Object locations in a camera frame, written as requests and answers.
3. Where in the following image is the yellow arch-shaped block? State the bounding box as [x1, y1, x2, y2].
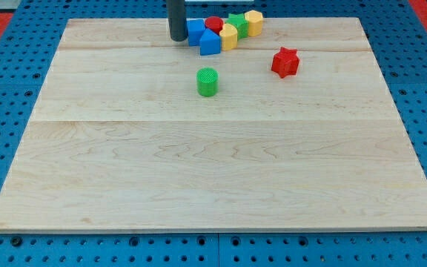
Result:
[219, 23, 238, 51]

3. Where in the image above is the green cylinder block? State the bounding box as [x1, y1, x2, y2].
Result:
[196, 67, 219, 97]

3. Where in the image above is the blue triangular prism block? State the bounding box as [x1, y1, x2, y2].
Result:
[199, 28, 221, 56]

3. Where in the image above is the red cylinder block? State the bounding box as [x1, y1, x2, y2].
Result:
[204, 16, 224, 35]

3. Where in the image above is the yellow hexagon block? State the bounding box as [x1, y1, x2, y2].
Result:
[244, 10, 264, 37]

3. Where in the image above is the green star block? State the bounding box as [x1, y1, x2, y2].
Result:
[226, 13, 248, 40]

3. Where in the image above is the blue cube block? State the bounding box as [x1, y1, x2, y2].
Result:
[187, 19, 205, 46]

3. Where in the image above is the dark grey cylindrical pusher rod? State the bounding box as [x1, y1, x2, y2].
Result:
[166, 0, 188, 42]

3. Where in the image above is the red star block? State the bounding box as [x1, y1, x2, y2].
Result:
[271, 47, 300, 79]

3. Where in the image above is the light wooden board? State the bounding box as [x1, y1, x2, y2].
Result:
[0, 17, 427, 234]

